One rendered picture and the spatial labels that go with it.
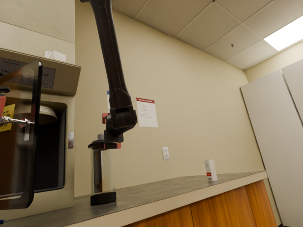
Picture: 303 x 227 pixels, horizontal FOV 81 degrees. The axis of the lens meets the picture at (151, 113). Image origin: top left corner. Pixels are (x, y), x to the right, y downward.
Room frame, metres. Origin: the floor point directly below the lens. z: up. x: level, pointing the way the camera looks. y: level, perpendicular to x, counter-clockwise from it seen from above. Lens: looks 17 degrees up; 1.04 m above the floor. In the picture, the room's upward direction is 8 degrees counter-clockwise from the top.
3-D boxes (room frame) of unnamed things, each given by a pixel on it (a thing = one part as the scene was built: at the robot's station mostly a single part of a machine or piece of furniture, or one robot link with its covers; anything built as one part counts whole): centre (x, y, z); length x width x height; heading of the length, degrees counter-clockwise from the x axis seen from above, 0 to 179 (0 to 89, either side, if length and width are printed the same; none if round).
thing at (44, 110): (0.74, 0.52, 1.34); 0.18 x 0.18 x 0.05
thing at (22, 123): (0.43, 0.38, 1.20); 0.10 x 0.05 x 0.03; 67
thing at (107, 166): (0.75, 0.23, 1.06); 0.11 x 0.11 x 0.21
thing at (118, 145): (0.68, 0.18, 1.17); 0.09 x 0.07 x 0.07; 39
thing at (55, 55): (0.65, 0.38, 1.54); 0.05 x 0.05 x 0.06; 52
